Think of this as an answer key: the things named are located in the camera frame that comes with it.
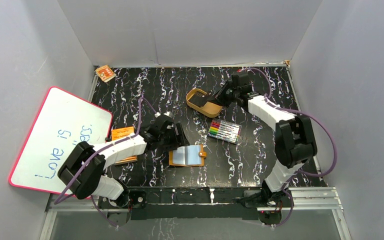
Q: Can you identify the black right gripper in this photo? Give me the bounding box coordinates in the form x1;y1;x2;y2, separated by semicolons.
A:
208;80;240;109

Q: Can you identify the yellow oval tray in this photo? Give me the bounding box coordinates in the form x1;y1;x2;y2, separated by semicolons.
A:
186;88;223;118

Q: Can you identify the orange leather card holder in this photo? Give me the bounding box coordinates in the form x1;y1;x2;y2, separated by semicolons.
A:
168;144;207;167

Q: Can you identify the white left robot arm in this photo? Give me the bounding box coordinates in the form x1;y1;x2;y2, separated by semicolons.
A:
56;112;189;208

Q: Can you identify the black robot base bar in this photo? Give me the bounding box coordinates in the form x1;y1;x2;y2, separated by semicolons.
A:
98;186;292;225

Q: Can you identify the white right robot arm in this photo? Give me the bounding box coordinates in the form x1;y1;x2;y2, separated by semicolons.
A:
197;68;318;207

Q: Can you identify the small orange card box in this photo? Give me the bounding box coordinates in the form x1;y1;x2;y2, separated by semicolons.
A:
95;65;116;83

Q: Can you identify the pack of coloured markers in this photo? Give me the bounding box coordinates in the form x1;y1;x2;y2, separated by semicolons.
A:
207;118;242;144

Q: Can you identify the orange Huckleberry Finn book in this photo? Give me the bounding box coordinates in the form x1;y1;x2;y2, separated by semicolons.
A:
111;126;139;166

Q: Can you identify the pink framed whiteboard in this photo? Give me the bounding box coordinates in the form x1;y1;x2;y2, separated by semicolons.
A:
8;86;113;194

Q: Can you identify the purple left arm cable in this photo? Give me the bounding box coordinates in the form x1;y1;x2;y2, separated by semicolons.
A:
53;96;158;206

